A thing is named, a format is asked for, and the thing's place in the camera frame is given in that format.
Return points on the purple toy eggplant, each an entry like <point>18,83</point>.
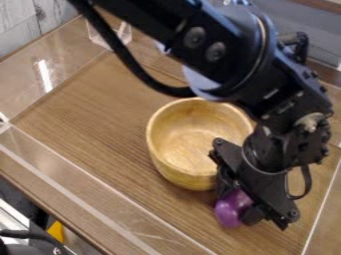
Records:
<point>229,208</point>

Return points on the clear acrylic front wall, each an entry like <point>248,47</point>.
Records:
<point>85,168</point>

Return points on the clear acrylic corner bracket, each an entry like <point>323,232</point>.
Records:
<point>121,30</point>

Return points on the yellow and black equipment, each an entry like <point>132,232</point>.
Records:
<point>65,236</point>

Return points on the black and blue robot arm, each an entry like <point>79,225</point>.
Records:
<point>247,65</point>

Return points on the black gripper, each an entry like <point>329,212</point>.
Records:
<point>269,167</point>

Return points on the brown wooden bowl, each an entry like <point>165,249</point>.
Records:
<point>181,131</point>

